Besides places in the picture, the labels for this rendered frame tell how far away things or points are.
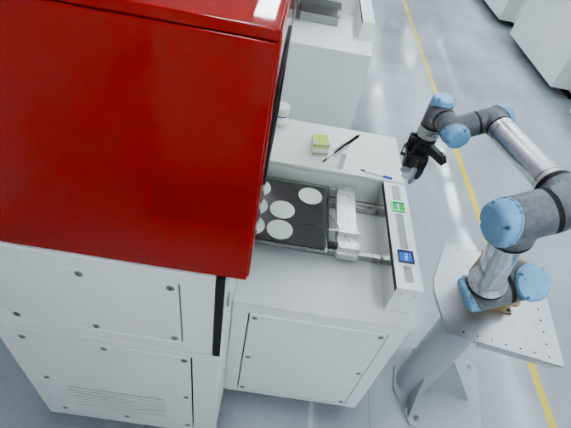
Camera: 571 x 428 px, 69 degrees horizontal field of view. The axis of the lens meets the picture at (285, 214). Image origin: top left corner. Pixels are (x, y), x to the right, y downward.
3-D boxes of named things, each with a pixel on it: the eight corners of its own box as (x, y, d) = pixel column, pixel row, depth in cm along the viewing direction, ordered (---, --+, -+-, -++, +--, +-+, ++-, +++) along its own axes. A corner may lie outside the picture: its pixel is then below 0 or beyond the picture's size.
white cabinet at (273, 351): (222, 396, 198) (232, 302, 141) (251, 244, 267) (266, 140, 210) (353, 415, 201) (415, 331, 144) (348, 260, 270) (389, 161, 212)
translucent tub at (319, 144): (310, 155, 181) (313, 143, 176) (308, 145, 186) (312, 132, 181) (327, 157, 182) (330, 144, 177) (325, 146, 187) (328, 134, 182)
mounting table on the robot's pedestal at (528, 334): (522, 286, 183) (539, 268, 173) (542, 382, 151) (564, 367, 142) (421, 258, 186) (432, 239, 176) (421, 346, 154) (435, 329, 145)
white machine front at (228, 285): (212, 355, 127) (216, 278, 98) (251, 183, 184) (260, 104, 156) (223, 357, 127) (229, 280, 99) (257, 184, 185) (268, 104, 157)
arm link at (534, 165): (620, 198, 92) (505, 92, 127) (571, 210, 93) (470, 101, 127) (603, 232, 100) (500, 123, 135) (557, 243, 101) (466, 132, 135)
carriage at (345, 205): (335, 258, 157) (336, 253, 155) (335, 194, 183) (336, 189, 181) (356, 261, 157) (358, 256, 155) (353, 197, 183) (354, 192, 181)
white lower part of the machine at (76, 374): (53, 419, 181) (-15, 323, 124) (122, 269, 240) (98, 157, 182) (214, 442, 184) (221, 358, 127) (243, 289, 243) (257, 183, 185)
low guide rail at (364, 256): (251, 243, 160) (251, 238, 158) (251, 239, 162) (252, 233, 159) (377, 263, 162) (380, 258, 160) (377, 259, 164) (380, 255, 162)
